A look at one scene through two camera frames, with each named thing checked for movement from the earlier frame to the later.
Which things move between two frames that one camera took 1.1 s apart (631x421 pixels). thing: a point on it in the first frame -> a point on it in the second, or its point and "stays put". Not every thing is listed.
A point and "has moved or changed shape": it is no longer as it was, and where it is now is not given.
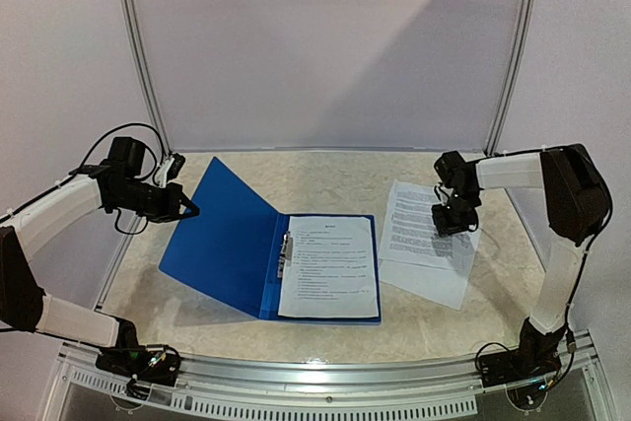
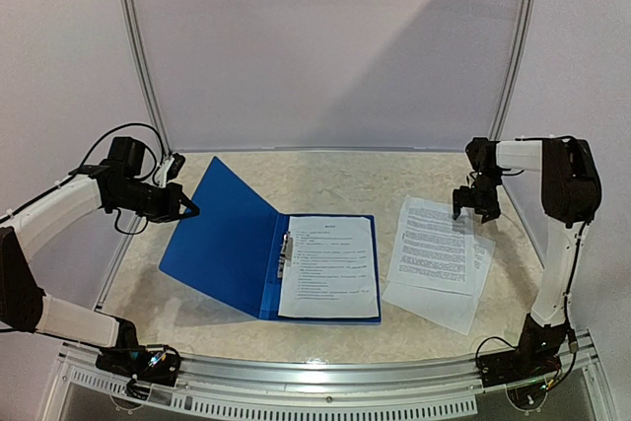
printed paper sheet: (409, 236) has moved or changed shape
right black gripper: (455, 219) -> (476, 197)
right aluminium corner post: (520, 49) stays put
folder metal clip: (286, 253) stays put
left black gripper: (175, 196) stays put
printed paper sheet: (332, 271) stays put
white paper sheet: (443, 285) -> (454, 310)
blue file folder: (229, 249) stays put
